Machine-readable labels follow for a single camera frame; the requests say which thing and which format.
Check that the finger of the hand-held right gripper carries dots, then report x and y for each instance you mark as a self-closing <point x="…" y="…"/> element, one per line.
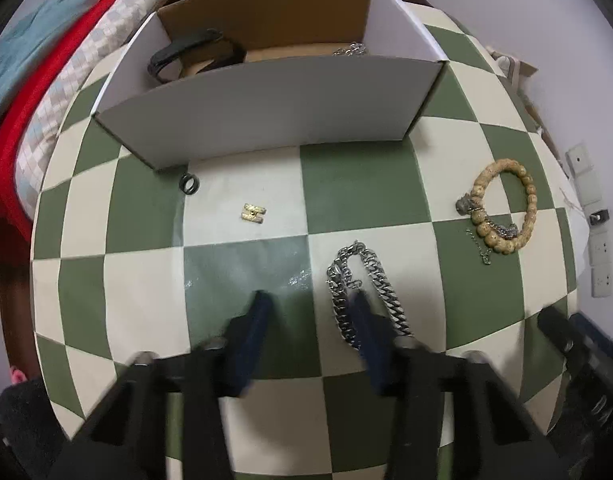
<point x="556" y="330"/>

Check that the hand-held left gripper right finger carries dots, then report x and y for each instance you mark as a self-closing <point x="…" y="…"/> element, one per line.
<point x="369" y="330"/>

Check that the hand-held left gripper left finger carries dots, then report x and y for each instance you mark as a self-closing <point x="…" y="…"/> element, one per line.
<point x="256" y="320"/>

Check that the white cardboard box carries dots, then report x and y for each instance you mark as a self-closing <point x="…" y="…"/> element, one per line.
<point x="266" y="105"/>

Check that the white power strip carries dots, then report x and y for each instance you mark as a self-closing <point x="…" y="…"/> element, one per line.
<point x="598" y="255"/>

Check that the gold earrings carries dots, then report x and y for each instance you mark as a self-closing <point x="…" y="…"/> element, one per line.
<point x="254" y="213"/>

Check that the green checkered tablecloth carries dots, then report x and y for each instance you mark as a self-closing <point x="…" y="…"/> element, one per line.
<point x="136" y="285"/>

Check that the dark cloth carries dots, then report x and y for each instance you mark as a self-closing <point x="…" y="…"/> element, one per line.
<point x="26" y="420"/>

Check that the black wristband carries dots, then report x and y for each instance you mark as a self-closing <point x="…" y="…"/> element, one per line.
<point x="186" y="50"/>

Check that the red blanket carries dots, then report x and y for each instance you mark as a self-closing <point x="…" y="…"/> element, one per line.
<point x="16" y="125"/>

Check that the teal blanket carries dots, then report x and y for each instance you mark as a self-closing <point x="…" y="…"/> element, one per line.
<point x="31" y="40"/>

